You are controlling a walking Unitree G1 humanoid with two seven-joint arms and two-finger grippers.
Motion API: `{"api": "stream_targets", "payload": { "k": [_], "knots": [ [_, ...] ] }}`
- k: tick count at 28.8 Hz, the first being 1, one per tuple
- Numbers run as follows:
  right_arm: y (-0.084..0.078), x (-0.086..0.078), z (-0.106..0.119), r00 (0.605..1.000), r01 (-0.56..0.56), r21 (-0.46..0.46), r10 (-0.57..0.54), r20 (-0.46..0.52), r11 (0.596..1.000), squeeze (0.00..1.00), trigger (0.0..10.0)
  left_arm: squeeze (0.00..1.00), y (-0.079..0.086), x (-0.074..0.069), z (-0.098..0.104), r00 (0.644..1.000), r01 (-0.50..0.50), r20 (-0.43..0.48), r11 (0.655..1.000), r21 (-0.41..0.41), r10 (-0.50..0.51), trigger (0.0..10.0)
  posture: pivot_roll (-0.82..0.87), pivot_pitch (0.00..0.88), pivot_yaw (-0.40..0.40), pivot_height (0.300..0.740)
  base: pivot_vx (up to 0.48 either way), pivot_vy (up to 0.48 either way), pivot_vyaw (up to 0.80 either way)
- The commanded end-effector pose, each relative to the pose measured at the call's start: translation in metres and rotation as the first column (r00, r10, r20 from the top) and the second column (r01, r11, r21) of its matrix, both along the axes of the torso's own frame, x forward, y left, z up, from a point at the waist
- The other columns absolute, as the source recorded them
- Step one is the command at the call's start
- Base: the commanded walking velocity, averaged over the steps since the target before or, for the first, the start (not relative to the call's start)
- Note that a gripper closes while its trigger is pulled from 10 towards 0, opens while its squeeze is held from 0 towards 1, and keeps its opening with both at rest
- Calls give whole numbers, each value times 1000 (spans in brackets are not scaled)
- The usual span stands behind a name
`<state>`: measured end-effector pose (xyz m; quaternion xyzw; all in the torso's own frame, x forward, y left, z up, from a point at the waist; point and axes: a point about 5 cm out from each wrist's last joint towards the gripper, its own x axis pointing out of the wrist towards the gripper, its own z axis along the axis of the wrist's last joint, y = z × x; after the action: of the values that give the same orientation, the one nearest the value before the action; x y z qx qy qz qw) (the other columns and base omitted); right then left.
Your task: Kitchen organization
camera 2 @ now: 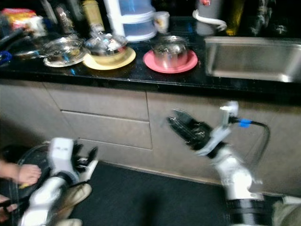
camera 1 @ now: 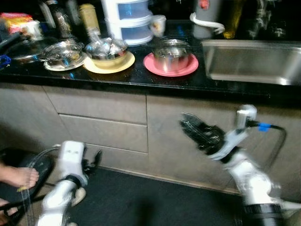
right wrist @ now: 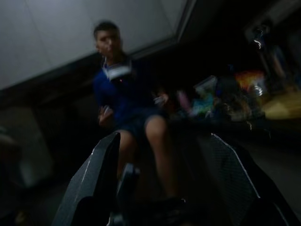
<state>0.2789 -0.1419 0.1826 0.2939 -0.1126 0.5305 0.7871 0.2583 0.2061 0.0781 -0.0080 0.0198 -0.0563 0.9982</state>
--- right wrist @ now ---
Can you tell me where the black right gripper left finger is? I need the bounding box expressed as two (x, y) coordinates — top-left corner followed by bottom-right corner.
(52, 131), (121, 226)

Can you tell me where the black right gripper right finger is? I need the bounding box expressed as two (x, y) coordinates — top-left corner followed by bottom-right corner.
(185, 133), (291, 226)

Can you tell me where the teal packet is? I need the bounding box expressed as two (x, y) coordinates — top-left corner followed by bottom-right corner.
(189, 94), (215, 116)

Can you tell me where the clear plastic container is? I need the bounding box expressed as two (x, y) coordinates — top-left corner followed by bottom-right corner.
(193, 76), (218, 95)

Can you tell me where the person in blue shirt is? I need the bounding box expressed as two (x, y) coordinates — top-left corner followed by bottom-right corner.
(90, 21), (186, 207)

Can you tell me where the orange yellow snack packet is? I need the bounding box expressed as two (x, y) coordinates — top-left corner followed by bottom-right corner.
(235, 70), (267, 90)

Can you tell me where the white headset around neck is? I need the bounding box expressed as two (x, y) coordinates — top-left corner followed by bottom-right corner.
(105, 63), (135, 82)

